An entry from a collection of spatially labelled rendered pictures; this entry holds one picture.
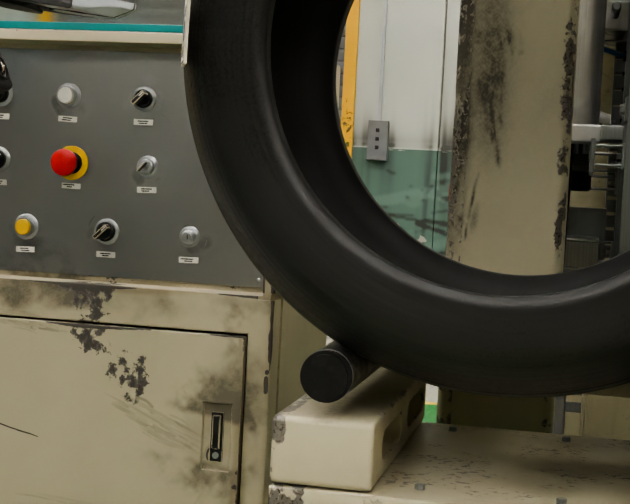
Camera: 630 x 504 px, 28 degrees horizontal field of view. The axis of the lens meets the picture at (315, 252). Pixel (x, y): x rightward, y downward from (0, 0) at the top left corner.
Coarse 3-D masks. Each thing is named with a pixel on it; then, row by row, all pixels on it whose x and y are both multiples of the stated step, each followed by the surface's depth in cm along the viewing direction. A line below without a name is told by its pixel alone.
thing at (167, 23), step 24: (120, 0) 184; (144, 0) 183; (168, 0) 182; (0, 24) 187; (24, 24) 186; (48, 24) 186; (72, 24) 185; (96, 24) 184; (120, 24) 183; (144, 24) 183; (168, 24) 183
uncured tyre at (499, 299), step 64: (192, 0) 107; (256, 0) 102; (320, 0) 129; (192, 64) 106; (256, 64) 102; (320, 64) 129; (192, 128) 108; (256, 128) 102; (320, 128) 130; (256, 192) 103; (320, 192) 129; (256, 256) 106; (320, 256) 102; (384, 256) 128; (320, 320) 106; (384, 320) 101; (448, 320) 100; (512, 320) 99; (576, 320) 98; (448, 384) 104; (512, 384) 102; (576, 384) 102
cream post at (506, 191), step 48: (480, 0) 138; (528, 0) 137; (576, 0) 136; (480, 48) 138; (528, 48) 137; (576, 48) 140; (480, 96) 138; (528, 96) 137; (480, 144) 138; (528, 144) 137; (480, 192) 139; (528, 192) 137; (480, 240) 139; (528, 240) 138
